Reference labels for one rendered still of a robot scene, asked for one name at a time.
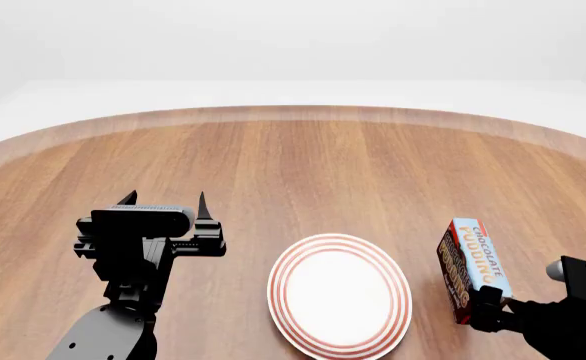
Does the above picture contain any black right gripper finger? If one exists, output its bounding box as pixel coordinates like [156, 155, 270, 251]
[469, 285, 510, 333]

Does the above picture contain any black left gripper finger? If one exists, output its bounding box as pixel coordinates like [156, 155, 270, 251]
[72, 189, 139, 261]
[191, 190, 227, 258]

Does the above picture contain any chocolate pudding box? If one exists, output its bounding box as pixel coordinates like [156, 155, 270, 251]
[435, 217, 515, 326]

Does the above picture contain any white plate with red rings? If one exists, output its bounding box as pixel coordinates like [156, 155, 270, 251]
[266, 232, 414, 360]

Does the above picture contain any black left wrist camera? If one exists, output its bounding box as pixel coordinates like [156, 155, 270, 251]
[90, 204, 196, 239]

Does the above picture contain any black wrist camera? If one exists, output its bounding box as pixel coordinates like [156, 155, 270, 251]
[545, 255, 586, 302]
[90, 204, 196, 239]

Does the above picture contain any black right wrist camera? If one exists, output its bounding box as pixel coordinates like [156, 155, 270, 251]
[545, 255, 586, 302]

